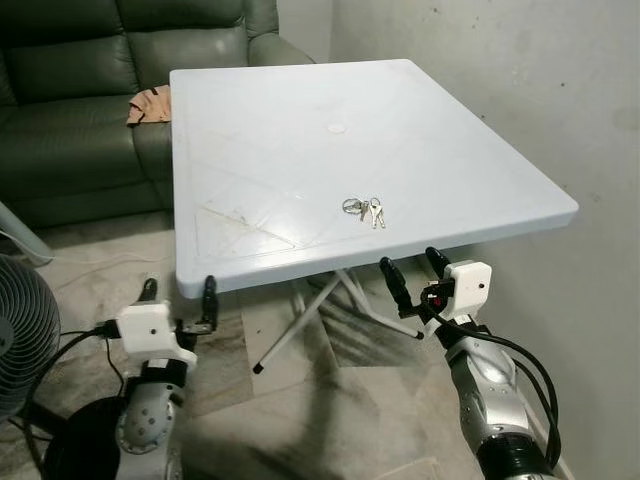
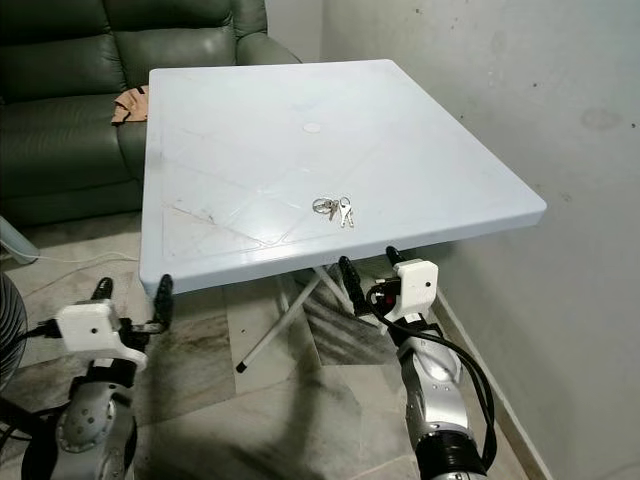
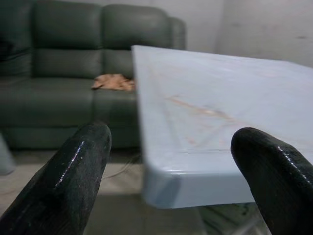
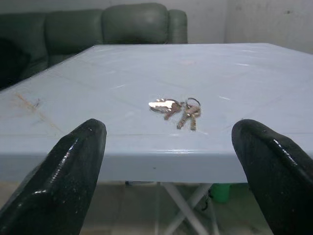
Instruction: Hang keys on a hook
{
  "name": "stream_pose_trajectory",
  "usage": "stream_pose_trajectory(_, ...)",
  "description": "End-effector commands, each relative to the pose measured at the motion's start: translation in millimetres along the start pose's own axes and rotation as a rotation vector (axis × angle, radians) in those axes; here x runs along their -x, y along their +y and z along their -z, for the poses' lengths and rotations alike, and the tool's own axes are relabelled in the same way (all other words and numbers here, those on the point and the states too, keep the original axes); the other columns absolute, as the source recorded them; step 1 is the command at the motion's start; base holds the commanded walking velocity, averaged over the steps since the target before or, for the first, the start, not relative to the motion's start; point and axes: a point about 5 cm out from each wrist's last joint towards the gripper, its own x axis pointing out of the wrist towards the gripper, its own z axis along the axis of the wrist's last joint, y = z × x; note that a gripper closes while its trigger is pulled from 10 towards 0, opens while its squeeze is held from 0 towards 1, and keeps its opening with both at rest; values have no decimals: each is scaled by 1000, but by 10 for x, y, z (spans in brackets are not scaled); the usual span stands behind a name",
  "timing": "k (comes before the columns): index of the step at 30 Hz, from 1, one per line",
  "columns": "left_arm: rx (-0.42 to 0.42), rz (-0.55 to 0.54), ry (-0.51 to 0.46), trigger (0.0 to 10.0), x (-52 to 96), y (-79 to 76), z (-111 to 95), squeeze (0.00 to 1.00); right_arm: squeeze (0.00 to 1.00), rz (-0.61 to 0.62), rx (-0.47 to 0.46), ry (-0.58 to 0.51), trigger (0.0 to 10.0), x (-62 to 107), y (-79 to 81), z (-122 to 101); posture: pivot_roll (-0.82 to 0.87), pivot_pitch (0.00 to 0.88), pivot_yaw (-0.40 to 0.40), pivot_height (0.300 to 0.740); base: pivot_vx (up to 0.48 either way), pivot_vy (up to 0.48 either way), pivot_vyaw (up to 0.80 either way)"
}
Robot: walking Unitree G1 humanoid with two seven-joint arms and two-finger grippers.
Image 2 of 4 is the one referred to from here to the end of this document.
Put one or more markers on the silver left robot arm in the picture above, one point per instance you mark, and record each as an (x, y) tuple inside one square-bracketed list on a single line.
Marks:
[(88, 420)]

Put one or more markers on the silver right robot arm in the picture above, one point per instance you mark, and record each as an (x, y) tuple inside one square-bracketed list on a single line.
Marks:
[(440, 390)]

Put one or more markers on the pale plastic chair leg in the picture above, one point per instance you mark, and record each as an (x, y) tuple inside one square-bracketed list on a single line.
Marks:
[(15, 240)]

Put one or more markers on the grey floor fan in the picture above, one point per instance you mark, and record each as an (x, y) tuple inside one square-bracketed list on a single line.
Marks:
[(10, 335)]

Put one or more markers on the dark green leather sofa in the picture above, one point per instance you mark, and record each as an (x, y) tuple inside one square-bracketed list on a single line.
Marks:
[(60, 150)]

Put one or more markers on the white plastic folding table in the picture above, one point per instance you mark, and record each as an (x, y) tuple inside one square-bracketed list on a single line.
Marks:
[(280, 150)]

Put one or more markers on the brown crumpled cloth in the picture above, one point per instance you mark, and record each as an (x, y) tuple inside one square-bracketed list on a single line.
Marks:
[(132, 105)]

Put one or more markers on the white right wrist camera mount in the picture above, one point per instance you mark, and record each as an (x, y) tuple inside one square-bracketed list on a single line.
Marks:
[(418, 282)]

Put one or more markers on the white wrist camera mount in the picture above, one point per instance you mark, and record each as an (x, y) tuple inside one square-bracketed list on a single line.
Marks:
[(90, 325), (418, 282)]

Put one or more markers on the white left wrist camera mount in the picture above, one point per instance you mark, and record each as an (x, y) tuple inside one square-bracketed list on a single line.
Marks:
[(90, 325)]

